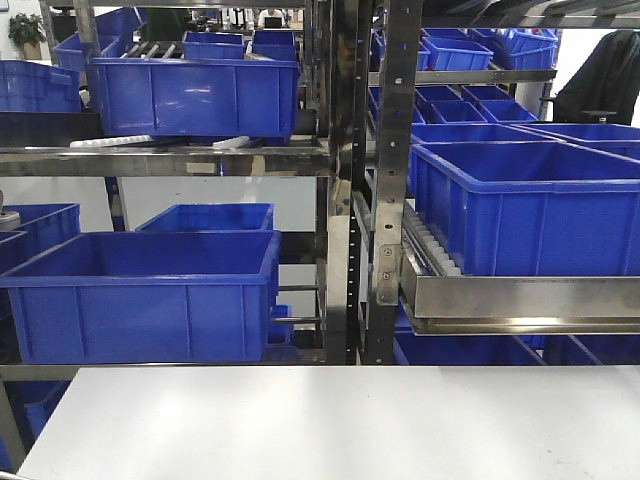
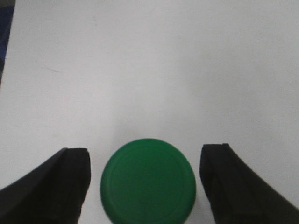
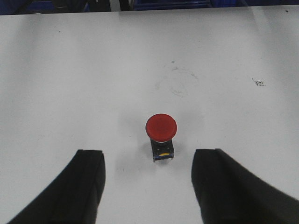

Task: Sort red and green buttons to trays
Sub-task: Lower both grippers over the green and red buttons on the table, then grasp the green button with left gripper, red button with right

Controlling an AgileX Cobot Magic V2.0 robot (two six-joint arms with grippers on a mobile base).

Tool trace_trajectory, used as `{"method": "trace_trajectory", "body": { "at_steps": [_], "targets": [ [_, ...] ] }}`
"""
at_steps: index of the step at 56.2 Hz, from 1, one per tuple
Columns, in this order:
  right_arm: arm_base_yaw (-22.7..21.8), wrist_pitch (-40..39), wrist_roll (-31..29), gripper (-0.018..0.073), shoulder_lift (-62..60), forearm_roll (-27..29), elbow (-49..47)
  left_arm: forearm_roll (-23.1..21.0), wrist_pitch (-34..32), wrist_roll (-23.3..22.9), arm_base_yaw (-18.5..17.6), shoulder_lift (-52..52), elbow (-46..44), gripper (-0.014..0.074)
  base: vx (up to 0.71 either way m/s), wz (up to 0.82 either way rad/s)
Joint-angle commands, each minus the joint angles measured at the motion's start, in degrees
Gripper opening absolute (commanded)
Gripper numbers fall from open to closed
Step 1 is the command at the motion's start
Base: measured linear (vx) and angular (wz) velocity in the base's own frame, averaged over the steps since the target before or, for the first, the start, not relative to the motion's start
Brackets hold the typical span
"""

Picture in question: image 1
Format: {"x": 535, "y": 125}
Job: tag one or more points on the blue bin behind lower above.
{"x": 211, "y": 217}

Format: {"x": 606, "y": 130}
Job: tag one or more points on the blue bin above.
{"x": 211, "y": 217}
{"x": 35, "y": 88}

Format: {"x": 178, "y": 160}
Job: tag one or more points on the large blue bin lower shelf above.
{"x": 122, "y": 297}

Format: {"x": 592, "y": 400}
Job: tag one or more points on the large blue bin right rack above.
{"x": 537, "y": 208}

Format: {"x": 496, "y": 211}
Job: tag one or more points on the stainless steel rack right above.
{"x": 461, "y": 306}

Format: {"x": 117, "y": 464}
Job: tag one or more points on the stainless steel rack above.
{"x": 461, "y": 306}
{"x": 333, "y": 28}

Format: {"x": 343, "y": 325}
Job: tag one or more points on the blue bin upper shelf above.
{"x": 210, "y": 98}

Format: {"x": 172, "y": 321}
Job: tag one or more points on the black jacket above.
{"x": 607, "y": 81}

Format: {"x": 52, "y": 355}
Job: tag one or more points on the stainless steel rack left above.
{"x": 333, "y": 28}

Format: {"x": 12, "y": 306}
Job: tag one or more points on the blue bin far left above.
{"x": 35, "y": 88}

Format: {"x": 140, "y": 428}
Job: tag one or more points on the potted plant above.
{"x": 26, "y": 31}

